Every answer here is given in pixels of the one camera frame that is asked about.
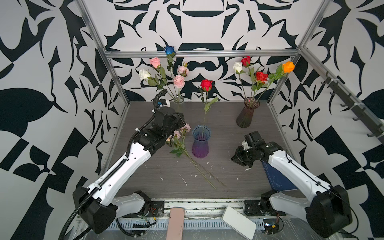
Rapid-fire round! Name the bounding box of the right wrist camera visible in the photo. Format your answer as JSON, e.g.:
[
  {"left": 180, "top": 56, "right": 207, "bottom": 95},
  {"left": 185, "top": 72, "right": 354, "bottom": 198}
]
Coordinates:
[{"left": 242, "top": 140, "right": 251, "bottom": 151}]

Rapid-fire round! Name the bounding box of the white phone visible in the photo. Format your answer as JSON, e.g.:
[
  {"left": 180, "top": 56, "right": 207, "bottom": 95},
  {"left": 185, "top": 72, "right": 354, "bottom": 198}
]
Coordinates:
[{"left": 221, "top": 207, "right": 257, "bottom": 240}]

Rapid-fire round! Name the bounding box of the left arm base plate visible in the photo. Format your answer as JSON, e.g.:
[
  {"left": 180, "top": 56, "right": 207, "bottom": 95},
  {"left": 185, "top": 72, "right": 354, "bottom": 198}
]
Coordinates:
[{"left": 145, "top": 201, "right": 165, "bottom": 218}]

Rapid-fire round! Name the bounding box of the blue book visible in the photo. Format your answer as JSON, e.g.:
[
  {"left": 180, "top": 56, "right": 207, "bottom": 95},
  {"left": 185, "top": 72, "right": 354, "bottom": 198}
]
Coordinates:
[{"left": 262, "top": 161, "right": 298, "bottom": 192}]

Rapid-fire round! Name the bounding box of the blue purple glass vase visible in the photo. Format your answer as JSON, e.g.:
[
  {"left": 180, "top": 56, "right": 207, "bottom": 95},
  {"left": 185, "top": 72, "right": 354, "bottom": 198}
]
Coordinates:
[{"left": 192, "top": 125, "right": 212, "bottom": 159}]

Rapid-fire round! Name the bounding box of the pink rose flower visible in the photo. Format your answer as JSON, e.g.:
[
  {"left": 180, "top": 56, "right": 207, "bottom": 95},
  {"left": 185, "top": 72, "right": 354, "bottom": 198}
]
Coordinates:
[{"left": 148, "top": 56, "right": 176, "bottom": 100}]

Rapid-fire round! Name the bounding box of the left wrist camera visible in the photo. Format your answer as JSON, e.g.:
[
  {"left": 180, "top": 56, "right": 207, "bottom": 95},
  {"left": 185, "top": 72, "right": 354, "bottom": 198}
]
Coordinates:
[{"left": 157, "top": 99, "right": 171, "bottom": 109}]

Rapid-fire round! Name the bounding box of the small pink flower sprig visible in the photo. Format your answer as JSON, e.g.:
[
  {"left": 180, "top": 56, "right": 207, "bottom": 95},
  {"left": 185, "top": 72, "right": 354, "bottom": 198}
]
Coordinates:
[{"left": 177, "top": 62, "right": 190, "bottom": 77}]

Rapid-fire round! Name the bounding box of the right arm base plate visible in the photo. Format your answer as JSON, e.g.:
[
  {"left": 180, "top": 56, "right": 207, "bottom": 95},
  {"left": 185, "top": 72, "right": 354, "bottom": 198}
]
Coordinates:
[{"left": 244, "top": 198, "right": 286, "bottom": 217}]

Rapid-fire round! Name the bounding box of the blue rose flower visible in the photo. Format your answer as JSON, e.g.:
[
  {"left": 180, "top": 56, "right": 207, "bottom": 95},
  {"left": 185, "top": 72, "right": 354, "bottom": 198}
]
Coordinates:
[{"left": 165, "top": 46, "right": 176, "bottom": 100}]

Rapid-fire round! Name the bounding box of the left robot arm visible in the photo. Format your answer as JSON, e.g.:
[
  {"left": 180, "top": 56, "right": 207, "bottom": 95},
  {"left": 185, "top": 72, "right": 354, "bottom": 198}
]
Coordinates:
[{"left": 58, "top": 89, "right": 186, "bottom": 240}]

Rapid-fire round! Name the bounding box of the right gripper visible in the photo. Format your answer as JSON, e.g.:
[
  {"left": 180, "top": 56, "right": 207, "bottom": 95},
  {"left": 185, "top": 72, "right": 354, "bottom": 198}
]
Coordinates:
[{"left": 229, "top": 145, "right": 257, "bottom": 167}]

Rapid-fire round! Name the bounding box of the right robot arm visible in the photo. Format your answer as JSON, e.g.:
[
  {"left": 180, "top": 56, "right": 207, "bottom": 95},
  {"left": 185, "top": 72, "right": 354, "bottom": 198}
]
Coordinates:
[{"left": 231, "top": 131, "right": 358, "bottom": 238}]

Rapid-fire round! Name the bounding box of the large pink peony flower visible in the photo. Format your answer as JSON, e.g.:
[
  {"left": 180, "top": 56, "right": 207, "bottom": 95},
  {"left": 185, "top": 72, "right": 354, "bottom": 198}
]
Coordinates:
[{"left": 173, "top": 75, "right": 185, "bottom": 95}]

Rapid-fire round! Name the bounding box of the maroon glass vase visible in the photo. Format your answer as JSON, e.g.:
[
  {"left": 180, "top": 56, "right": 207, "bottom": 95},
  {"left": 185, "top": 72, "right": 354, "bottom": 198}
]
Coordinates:
[{"left": 236, "top": 97, "right": 260, "bottom": 128}]

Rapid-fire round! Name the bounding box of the circuit board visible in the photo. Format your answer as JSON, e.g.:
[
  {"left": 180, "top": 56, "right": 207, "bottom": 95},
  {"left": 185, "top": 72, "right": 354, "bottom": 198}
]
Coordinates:
[{"left": 262, "top": 217, "right": 284, "bottom": 235}]

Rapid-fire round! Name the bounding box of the wall hook rail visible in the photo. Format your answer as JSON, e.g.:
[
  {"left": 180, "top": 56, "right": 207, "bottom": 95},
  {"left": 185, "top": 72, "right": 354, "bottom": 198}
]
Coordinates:
[{"left": 322, "top": 71, "right": 384, "bottom": 145}]

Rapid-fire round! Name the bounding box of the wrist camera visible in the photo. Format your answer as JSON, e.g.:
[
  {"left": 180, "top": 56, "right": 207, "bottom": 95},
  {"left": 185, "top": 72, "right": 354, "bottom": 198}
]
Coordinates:
[
  {"left": 157, "top": 99, "right": 171, "bottom": 109},
  {"left": 242, "top": 140, "right": 251, "bottom": 151}
]

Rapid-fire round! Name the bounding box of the clear glass vase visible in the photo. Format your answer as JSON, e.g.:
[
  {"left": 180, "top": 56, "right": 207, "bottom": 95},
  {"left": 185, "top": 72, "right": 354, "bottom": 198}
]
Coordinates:
[{"left": 173, "top": 95, "right": 185, "bottom": 113}]

